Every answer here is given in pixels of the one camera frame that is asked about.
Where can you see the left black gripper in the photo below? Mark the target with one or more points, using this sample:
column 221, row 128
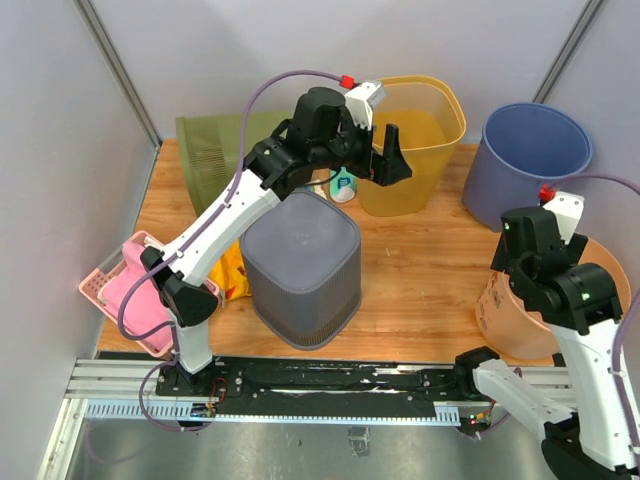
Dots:
column 391, row 167

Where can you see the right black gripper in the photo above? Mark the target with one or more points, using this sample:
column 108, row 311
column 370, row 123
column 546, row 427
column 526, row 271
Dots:
column 573, row 247

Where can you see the peach plastic bucket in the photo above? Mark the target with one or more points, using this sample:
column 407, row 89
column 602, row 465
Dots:
column 512, row 331

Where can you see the grey plastic basket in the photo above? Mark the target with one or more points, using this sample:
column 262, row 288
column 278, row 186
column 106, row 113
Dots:
column 303, row 262

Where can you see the green mesh basket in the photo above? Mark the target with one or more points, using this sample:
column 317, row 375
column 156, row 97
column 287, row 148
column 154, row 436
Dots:
column 208, row 149

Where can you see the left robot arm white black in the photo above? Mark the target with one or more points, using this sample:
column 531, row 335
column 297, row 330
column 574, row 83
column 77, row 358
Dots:
column 328, row 130

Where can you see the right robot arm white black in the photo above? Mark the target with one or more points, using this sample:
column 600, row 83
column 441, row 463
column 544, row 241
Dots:
column 539, row 249

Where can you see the teal white sock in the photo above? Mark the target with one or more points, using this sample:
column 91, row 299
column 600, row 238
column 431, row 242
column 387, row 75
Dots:
column 342, row 186

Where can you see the yellow mesh basket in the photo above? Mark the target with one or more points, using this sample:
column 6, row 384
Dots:
column 431, row 123

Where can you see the blue plastic bucket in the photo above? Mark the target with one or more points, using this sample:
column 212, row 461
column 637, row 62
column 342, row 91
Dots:
column 523, row 147

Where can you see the yellow garment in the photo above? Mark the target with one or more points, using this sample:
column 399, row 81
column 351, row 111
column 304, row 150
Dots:
column 230, row 275

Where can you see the pink cloth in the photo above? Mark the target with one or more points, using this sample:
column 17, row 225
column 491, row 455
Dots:
column 144, row 311

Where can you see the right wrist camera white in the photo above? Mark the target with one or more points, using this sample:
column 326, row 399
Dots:
column 568, row 209

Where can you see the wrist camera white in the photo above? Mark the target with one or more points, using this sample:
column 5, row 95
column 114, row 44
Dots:
column 568, row 209
column 361, row 102

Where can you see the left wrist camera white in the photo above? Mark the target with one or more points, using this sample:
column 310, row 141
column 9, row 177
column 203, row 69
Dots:
column 361, row 102

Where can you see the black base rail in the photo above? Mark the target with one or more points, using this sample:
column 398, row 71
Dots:
column 319, row 390

